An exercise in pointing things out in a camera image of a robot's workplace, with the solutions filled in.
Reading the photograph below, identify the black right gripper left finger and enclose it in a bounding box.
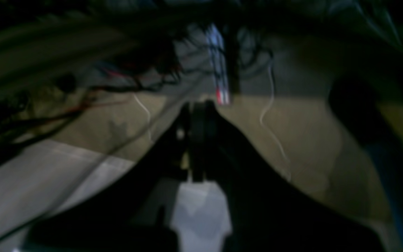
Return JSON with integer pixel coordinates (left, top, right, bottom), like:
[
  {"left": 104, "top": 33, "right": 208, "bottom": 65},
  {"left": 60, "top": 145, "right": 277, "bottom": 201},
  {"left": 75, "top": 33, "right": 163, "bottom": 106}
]
[{"left": 23, "top": 103, "right": 190, "bottom": 252}]

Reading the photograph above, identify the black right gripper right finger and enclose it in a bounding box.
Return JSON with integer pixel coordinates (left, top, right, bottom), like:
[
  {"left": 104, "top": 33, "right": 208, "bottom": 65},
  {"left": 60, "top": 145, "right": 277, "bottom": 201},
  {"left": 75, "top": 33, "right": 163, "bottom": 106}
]
[{"left": 196, "top": 101, "right": 385, "bottom": 252}]

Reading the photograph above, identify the black power strip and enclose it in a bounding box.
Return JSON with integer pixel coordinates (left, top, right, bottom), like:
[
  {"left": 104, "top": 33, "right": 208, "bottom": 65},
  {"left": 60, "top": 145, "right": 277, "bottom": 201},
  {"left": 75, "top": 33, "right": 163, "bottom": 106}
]
[{"left": 206, "top": 24, "right": 231, "bottom": 106}]

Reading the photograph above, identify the white cable on floor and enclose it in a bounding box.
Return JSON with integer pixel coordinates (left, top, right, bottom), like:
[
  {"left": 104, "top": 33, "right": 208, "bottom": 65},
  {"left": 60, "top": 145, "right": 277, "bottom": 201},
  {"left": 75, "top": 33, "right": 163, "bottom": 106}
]
[{"left": 259, "top": 65, "right": 291, "bottom": 181}]

